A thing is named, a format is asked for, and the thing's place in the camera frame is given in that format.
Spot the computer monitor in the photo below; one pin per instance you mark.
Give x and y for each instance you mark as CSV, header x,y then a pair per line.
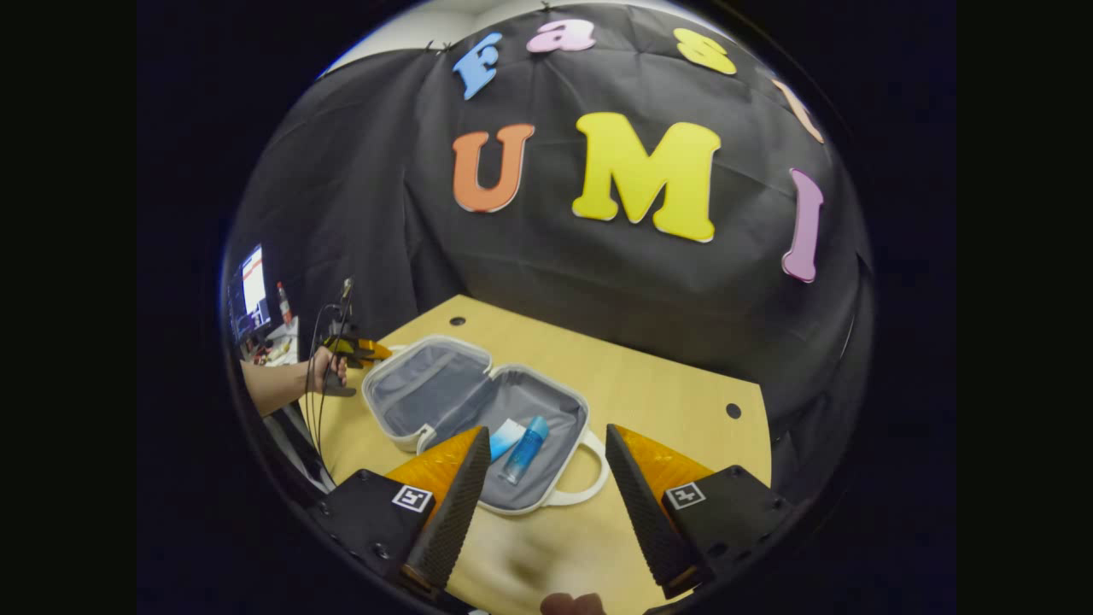
x,y
252,290

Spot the red white bottle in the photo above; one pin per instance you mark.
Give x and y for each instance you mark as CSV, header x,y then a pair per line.
x,y
284,303

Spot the white suitcase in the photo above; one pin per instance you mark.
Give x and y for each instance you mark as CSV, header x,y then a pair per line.
x,y
427,384

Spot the black backdrop cloth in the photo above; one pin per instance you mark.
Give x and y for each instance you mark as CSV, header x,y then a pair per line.
x,y
384,213

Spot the blue skincare bottle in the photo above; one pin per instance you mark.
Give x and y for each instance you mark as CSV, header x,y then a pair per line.
x,y
525,448

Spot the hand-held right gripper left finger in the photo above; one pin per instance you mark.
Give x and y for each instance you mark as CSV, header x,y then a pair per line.
x,y
448,512

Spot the white blue skincare tube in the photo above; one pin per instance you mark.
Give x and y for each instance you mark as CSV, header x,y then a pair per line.
x,y
505,440

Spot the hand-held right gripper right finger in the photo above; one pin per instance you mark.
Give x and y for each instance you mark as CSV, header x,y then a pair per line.
x,y
653,521

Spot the cluttered white side desk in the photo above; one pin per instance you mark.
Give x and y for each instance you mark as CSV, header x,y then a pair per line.
x,y
277,348

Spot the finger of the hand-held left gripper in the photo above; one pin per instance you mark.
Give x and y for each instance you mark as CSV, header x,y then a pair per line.
x,y
371,350

